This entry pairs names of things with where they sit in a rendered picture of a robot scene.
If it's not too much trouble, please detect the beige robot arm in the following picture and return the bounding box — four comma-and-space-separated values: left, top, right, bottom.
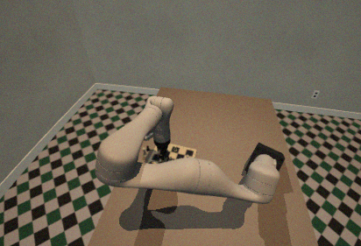
95, 96, 280, 204

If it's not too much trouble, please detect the chessboard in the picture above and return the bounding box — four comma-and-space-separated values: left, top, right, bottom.
147, 144, 197, 164

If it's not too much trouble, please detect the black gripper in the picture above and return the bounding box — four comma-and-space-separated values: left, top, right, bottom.
153, 137, 171, 160

